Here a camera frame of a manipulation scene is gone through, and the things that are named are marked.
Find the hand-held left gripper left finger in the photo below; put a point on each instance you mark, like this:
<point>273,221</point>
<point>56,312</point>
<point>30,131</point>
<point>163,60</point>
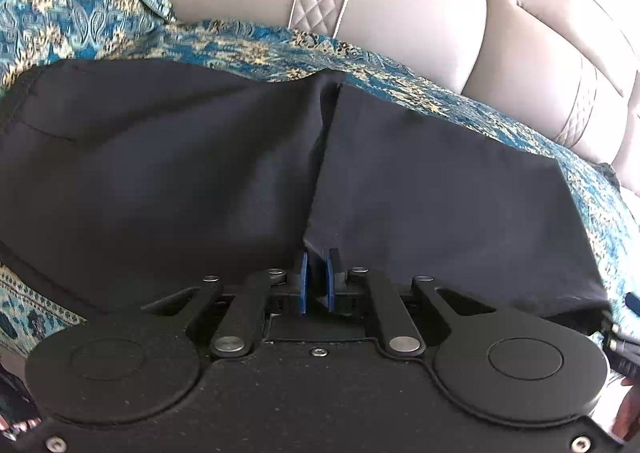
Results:
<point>302,283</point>

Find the beige padded headboard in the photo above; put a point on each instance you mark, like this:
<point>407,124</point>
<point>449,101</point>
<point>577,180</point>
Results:
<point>415,8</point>

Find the black pants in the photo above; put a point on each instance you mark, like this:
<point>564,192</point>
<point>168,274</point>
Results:
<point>175,173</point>

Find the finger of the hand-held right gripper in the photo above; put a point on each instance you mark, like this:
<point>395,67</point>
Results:
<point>620,340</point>
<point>630,299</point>

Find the teal paisley patterned blanket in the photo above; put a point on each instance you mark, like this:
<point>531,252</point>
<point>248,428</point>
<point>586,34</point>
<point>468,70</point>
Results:
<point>75,8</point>

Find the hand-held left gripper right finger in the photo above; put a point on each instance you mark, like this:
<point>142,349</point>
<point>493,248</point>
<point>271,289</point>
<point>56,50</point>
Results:
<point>330,283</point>

